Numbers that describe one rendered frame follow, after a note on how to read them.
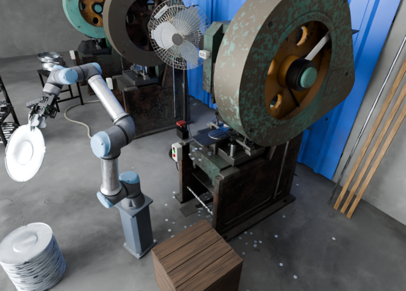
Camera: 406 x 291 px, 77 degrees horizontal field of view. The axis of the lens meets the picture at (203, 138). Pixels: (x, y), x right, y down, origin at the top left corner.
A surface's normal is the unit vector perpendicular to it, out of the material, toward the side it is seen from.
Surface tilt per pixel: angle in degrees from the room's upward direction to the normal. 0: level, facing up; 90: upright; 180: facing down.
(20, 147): 54
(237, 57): 73
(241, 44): 64
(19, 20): 90
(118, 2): 90
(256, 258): 0
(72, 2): 90
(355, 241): 0
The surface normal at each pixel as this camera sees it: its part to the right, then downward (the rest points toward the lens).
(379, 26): -0.82, 0.29
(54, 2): 0.57, 0.45
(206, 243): 0.03, -0.85
